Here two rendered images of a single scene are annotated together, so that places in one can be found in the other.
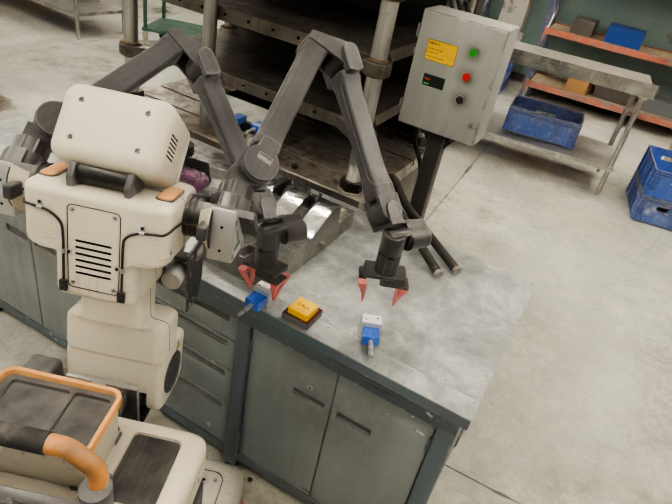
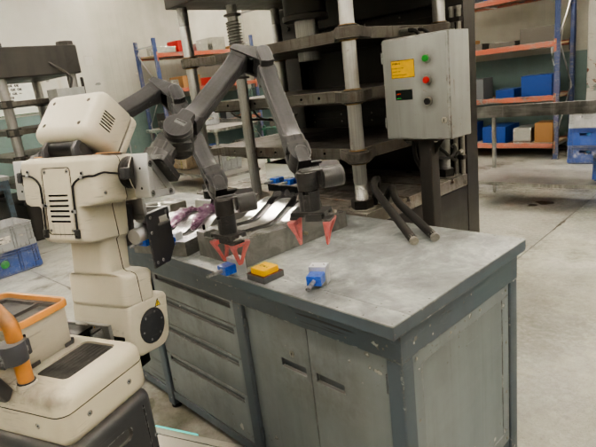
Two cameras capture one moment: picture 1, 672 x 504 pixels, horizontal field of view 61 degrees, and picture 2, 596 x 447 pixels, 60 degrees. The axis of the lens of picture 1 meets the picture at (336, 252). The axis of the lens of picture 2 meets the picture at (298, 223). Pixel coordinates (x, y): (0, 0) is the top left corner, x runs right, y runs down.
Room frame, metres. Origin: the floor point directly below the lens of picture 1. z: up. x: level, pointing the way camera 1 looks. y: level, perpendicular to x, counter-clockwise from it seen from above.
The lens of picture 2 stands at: (-0.11, -0.66, 1.36)
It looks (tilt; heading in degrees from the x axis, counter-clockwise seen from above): 15 degrees down; 25
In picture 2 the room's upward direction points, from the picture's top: 7 degrees counter-clockwise
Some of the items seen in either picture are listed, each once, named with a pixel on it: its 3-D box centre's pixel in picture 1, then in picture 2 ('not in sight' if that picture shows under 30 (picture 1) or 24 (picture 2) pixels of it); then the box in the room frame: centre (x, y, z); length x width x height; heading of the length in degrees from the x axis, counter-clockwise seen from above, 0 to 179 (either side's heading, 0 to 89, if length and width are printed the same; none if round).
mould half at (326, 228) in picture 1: (282, 221); (274, 222); (1.52, 0.18, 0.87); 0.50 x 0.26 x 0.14; 157
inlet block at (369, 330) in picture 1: (370, 338); (314, 279); (1.10, -0.13, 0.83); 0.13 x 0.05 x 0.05; 4
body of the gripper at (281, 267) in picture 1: (266, 256); (227, 226); (1.18, 0.17, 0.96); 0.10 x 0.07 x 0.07; 67
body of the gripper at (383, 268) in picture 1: (387, 263); (309, 202); (1.14, -0.13, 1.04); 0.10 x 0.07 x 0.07; 94
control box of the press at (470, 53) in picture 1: (417, 206); (431, 214); (2.08, -0.29, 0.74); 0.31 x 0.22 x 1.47; 67
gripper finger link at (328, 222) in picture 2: (391, 289); (321, 227); (1.14, -0.15, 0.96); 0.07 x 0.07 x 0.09; 4
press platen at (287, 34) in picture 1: (295, 31); (317, 107); (2.56, 0.37, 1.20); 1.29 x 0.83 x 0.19; 67
